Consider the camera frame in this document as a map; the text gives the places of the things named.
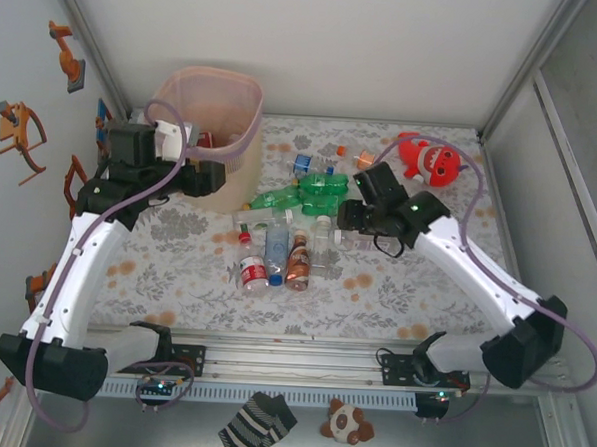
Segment light blue bottle blue cap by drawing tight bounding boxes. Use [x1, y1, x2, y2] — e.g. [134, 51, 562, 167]
[260, 220, 293, 288]

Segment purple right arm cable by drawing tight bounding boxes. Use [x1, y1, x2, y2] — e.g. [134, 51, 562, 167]
[365, 133, 597, 433]

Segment clear slim bottle white cap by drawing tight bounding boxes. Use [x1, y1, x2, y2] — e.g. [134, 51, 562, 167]
[308, 213, 336, 276]

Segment clear bottle green lime label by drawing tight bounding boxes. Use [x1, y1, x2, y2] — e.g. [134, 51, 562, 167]
[231, 205, 296, 234]

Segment black white striped sock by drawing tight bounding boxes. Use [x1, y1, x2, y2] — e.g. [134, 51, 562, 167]
[216, 389, 301, 447]

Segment aluminium corner post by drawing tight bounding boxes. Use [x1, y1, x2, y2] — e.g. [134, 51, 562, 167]
[477, 0, 590, 149]
[42, 0, 141, 126]

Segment floral patterned tablecloth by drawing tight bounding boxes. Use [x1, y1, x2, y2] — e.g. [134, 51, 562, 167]
[70, 104, 535, 349]

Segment thin black cable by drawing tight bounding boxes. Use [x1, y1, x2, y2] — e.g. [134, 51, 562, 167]
[371, 230, 405, 259]

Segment blue and orange wall sticker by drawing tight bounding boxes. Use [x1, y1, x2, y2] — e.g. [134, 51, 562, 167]
[94, 97, 115, 150]

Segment brown white panda plush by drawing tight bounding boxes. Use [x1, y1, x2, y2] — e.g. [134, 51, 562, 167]
[319, 397, 377, 447]

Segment beige slatted waste bin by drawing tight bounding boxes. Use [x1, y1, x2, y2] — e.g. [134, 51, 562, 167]
[143, 63, 267, 216]

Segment orange claw wall sticker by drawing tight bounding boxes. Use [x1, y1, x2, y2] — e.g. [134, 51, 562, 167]
[0, 100, 51, 187]

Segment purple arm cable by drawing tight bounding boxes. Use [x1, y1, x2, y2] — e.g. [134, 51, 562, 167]
[365, 133, 597, 433]
[21, 94, 210, 439]

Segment aluminium panel frame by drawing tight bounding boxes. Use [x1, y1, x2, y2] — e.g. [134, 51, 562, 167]
[519, 65, 597, 300]

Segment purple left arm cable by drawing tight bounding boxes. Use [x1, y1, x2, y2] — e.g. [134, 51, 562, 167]
[21, 94, 210, 439]

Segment clear bottle blue label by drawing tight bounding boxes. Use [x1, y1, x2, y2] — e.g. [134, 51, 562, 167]
[283, 152, 339, 179]

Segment green plastic bottle yellow cap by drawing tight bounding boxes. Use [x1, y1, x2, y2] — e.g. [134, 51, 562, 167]
[298, 193, 354, 220]
[242, 188, 306, 220]
[290, 170, 352, 197]

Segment clear bottle red cap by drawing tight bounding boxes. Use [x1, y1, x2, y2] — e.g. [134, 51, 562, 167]
[234, 230, 273, 298]

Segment clear bottle orange cap label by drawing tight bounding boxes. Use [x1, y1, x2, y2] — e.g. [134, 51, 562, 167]
[335, 144, 382, 170]

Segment white slotted cable duct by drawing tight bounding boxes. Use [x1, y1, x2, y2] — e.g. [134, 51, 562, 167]
[98, 376, 419, 414]

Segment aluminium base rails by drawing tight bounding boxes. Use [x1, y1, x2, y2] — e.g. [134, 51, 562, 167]
[84, 322, 573, 402]

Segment red shark plush toy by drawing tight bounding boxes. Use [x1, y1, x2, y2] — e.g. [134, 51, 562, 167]
[394, 132, 472, 189]

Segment brown coffee bottle cream cap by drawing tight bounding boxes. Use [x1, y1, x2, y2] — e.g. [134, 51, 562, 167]
[282, 228, 313, 293]

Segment small controller board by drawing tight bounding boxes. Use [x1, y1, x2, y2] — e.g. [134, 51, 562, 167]
[136, 374, 181, 397]
[418, 387, 464, 406]

